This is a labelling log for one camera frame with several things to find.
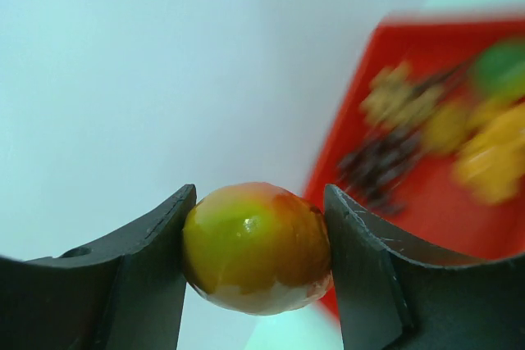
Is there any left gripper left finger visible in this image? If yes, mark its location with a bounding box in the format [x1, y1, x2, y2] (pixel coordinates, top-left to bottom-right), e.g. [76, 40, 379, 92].
[1, 184, 196, 349]

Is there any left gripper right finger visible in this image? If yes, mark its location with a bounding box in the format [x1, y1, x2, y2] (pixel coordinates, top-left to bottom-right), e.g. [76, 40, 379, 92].
[324, 184, 524, 349]

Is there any dark purple grape bunch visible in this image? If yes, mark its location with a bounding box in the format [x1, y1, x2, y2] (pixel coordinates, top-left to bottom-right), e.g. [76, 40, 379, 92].
[336, 127, 421, 215]

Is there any green orange mango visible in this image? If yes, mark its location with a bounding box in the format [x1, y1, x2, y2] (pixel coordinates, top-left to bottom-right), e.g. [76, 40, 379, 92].
[181, 182, 333, 316]

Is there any tan longan bunch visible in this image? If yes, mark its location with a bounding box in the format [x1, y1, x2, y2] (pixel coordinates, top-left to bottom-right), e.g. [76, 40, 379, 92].
[359, 61, 444, 130]

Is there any green round orange fruit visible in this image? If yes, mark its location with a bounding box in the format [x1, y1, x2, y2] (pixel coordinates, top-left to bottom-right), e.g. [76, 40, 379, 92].
[468, 37, 524, 101]

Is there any red plastic tray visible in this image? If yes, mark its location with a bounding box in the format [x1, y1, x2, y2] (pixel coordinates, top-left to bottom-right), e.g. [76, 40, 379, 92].
[304, 10, 524, 265]

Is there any yellow orange segments pile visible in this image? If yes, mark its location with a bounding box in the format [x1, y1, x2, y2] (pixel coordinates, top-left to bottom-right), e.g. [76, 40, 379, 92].
[453, 102, 524, 206]

